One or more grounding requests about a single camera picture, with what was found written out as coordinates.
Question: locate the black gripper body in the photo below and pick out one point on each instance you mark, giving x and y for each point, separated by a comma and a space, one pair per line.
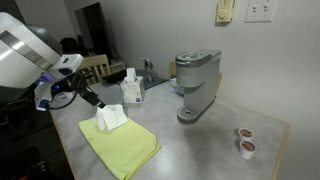
71, 85

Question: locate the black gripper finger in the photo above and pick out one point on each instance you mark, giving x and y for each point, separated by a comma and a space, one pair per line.
90, 95
100, 104

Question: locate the white pulled-out wipe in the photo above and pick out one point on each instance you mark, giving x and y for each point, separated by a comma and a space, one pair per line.
111, 116

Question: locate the yellow-green towel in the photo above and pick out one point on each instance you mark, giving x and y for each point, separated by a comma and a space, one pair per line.
121, 150

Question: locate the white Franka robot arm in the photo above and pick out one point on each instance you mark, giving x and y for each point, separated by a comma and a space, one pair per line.
23, 56

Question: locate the grey tissue box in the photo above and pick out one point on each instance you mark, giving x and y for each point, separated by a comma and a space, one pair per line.
133, 95

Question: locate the white tissue sticking from box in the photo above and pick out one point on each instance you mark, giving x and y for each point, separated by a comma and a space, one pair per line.
131, 75

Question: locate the blue face mask box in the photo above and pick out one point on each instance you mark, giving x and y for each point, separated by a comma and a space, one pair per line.
175, 87

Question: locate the dark blue cloth mat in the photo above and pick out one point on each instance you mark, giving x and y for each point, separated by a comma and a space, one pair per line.
155, 81

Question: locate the grey pod coffee machine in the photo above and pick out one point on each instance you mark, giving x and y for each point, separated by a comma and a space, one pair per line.
196, 80

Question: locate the white coffee pod red lid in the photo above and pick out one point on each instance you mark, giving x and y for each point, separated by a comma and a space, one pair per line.
247, 149
246, 133

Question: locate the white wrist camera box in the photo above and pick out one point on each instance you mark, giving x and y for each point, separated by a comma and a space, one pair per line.
43, 96

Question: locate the beige wall thermostat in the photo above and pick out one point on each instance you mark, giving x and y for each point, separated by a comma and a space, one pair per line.
224, 11

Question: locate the white light switch plate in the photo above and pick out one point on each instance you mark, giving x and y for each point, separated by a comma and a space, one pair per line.
260, 10

